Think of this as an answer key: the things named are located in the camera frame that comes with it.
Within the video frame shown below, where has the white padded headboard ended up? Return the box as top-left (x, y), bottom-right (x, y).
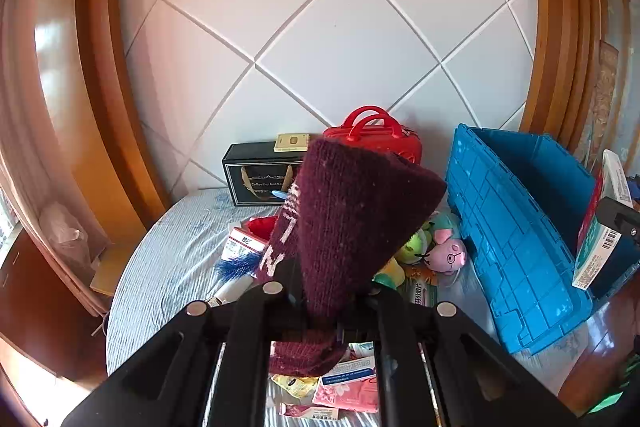
top-left (117, 0), bottom-right (538, 208)

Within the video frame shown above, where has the tan wooden board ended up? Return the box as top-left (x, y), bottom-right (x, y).
top-left (90, 247), bottom-right (131, 298)

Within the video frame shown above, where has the small red suitcase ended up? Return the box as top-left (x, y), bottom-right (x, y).
top-left (322, 105), bottom-right (423, 165)

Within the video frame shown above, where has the green white medicine box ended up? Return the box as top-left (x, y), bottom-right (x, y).
top-left (400, 284), bottom-right (441, 308)

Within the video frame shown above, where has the patterned wall hanging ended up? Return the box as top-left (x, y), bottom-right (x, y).
top-left (575, 39), bottom-right (621, 168)

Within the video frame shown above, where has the small yellow box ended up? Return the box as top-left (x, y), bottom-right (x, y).
top-left (274, 133), bottom-right (312, 154)

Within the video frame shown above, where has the maroon knitted hat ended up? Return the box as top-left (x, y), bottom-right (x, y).
top-left (267, 137), bottom-right (447, 378)

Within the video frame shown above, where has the dark green plush toy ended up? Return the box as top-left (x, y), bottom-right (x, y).
top-left (372, 257), bottom-right (406, 290)

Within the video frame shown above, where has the white paper roll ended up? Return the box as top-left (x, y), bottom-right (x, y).
top-left (212, 278), bottom-right (256, 308)

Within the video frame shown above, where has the blue feather duster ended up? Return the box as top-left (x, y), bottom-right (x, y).
top-left (215, 252), bottom-right (273, 280)

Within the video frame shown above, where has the orange printed packet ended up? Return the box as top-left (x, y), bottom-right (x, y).
top-left (405, 267), bottom-right (441, 288)

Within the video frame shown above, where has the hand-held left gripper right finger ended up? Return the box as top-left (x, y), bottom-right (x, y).
top-left (337, 288), bottom-right (583, 427)

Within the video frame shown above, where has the white teal red box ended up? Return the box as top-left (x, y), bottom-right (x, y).
top-left (571, 149), bottom-right (635, 292)

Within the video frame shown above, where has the pink toothpaste box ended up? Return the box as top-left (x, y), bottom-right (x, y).
top-left (279, 402), bottom-right (341, 422)

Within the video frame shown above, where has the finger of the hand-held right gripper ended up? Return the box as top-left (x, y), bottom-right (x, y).
top-left (590, 196), bottom-right (640, 301)

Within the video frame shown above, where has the beige curtain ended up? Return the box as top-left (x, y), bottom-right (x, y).
top-left (0, 82), bottom-right (43, 233)

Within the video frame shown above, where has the blue plastic crate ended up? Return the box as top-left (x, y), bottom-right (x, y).
top-left (445, 123), bottom-right (608, 355)

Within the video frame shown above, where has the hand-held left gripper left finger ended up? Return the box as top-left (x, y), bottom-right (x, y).
top-left (60, 257), bottom-right (307, 427)

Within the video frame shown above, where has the black gift box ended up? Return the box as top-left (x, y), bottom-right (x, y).
top-left (222, 142), bottom-right (306, 208)

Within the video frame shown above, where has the window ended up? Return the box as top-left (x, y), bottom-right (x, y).
top-left (0, 187), bottom-right (21, 268)

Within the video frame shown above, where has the pink pig plush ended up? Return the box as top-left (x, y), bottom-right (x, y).
top-left (432, 227), bottom-right (468, 270)

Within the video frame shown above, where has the light teal plush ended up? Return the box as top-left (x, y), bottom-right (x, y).
top-left (430, 211), bottom-right (461, 238)

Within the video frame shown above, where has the green frog plush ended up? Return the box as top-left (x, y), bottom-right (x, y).
top-left (397, 222), bottom-right (433, 265)

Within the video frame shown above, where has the red cloth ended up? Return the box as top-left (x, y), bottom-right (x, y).
top-left (247, 216), bottom-right (281, 240)

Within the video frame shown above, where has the clear plastic bag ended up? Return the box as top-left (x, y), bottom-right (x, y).
top-left (40, 202), bottom-right (91, 263)

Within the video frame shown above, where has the white red barcode box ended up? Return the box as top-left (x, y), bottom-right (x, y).
top-left (222, 229), bottom-right (266, 263)

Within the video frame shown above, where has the pink floral tissue pack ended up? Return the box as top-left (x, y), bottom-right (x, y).
top-left (312, 377), bottom-right (381, 413)

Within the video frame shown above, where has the striped grey bedsheet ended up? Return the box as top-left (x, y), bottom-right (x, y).
top-left (106, 187), bottom-right (591, 427)

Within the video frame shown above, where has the dark wooden cabinet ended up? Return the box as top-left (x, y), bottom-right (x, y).
top-left (0, 232), bottom-right (108, 383)

